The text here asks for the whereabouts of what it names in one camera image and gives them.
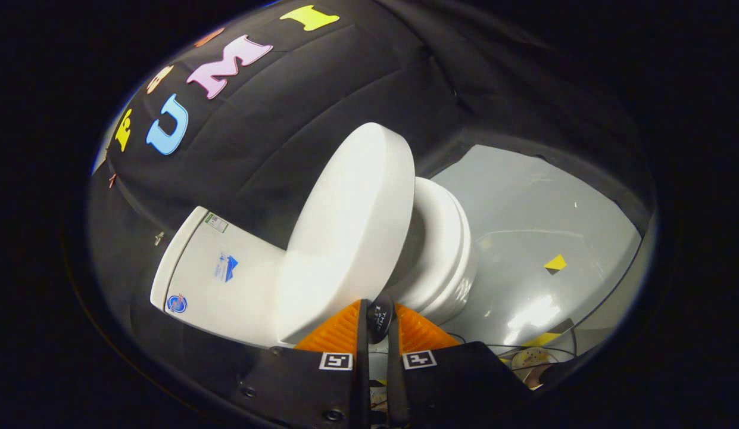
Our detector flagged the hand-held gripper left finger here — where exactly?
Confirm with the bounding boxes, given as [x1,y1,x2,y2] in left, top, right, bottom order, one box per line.
[241,299,370,429]

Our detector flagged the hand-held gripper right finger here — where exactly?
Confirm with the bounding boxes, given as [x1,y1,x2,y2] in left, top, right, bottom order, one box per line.
[386,303,550,429]

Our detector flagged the white toilet lid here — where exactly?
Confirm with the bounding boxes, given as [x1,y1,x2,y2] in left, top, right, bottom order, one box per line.
[274,122,416,347]

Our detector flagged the white ceramic toilet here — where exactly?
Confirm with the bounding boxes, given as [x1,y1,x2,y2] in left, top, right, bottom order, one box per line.
[150,178,481,350]

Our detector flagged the round floor drain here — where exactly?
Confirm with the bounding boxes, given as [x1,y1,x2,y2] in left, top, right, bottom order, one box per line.
[511,347,556,383]

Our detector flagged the black backdrop cloth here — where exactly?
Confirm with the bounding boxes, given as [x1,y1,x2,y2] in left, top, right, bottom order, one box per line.
[86,0,657,412]

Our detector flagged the thin black cable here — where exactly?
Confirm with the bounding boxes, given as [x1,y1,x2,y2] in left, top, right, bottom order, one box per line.
[451,332,579,359]

